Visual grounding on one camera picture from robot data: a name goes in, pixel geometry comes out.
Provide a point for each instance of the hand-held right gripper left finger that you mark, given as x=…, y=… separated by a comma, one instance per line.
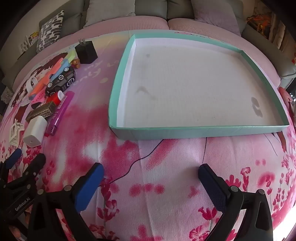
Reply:
x=89, y=187

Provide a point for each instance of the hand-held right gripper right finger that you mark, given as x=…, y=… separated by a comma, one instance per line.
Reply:
x=212, y=187

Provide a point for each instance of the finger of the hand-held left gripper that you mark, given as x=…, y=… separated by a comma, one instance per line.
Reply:
x=34, y=166
x=13, y=155

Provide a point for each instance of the white hair clip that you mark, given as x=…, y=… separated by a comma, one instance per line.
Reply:
x=15, y=133

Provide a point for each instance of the white wall charger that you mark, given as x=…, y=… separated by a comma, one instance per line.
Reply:
x=34, y=132

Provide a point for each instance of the gold black patterned harmonica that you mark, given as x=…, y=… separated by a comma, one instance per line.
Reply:
x=41, y=111

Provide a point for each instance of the purple plastic tube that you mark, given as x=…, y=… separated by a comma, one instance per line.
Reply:
x=59, y=115

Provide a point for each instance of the white wristband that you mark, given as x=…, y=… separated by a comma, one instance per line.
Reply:
x=30, y=88

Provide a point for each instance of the red glue bottle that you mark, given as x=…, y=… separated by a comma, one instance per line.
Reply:
x=54, y=98

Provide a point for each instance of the black toy car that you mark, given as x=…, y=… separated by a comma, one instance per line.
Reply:
x=59, y=83

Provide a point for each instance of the blue and orange toy knife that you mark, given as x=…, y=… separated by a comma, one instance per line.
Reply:
x=60, y=69

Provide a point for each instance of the teal cardboard box tray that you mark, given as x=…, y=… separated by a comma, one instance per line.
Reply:
x=185, y=92

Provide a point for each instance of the black wall charger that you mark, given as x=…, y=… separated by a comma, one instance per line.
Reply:
x=86, y=54

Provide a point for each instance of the pink and brown ball toy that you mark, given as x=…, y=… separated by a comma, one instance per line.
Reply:
x=75, y=63

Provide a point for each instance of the magazines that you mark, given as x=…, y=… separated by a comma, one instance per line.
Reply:
x=25, y=44

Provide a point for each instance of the black white patterned pillow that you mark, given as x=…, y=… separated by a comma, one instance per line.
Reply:
x=50, y=32

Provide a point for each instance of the grey sofa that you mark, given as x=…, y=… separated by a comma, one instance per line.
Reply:
x=263, y=44

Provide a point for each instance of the orange bag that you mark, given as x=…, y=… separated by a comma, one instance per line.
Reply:
x=261, y=23

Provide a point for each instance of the patterned curtain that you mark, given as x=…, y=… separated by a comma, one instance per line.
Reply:
x=281, y=30

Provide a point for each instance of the grey cushion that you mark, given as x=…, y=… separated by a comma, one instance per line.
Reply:
x=108, y=11

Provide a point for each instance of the purple cushion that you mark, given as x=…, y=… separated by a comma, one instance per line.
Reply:
x=212, y=14

